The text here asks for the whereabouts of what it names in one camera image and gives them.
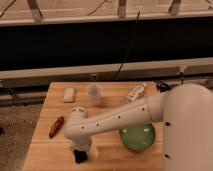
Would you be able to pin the black rectangular eraser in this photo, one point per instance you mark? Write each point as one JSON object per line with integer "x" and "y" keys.
{"x": 80, "y": 156}

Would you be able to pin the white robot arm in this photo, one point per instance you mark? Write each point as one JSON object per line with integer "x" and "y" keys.
{"x": 186, "y": 112}

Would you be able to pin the translucent plastic cup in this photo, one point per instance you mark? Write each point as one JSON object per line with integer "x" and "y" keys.
{"x": 94, "y": 93}

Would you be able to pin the green ceramic bowl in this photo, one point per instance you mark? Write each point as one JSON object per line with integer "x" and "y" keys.
{"x": 138, "y": 138}

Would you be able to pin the small white plastic bottle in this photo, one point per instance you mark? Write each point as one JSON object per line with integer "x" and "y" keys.
{"x": 136, "y": 93}

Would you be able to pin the reddish brown pen case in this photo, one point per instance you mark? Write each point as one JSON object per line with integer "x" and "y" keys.
{"x": 55, "y": 127}

